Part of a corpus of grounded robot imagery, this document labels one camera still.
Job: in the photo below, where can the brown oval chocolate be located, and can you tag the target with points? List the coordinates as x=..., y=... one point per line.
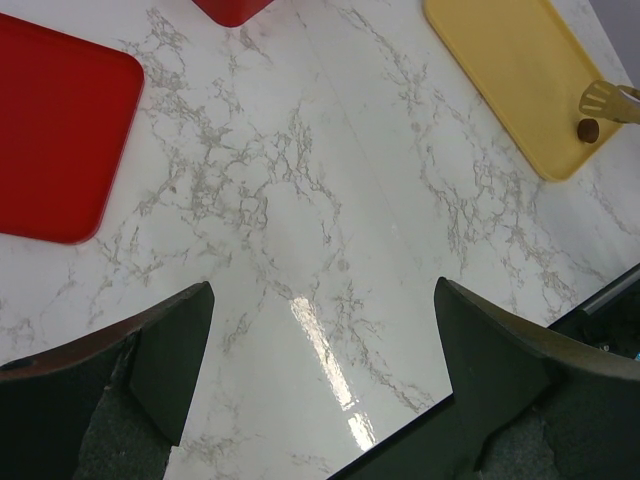
x=588, y=130

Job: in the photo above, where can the metal tongs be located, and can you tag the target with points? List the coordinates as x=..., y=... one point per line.
x=616, y=103

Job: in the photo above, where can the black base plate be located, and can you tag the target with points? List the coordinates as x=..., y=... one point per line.
x=430, y=447

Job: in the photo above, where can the yellow tray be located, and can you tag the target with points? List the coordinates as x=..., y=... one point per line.
x=531, y=70

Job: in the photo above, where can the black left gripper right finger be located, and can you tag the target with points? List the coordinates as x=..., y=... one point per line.
x=502, y=366

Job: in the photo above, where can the aluminium front rail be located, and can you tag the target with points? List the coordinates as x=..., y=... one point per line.
x=611, y=292

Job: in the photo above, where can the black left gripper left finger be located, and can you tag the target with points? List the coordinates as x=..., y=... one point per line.
x=111, y=404

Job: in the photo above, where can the red compartment chocolate box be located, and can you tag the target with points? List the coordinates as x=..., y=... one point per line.
x=231, y=13

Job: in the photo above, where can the red box lid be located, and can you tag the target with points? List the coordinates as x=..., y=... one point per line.
x=67, y=106

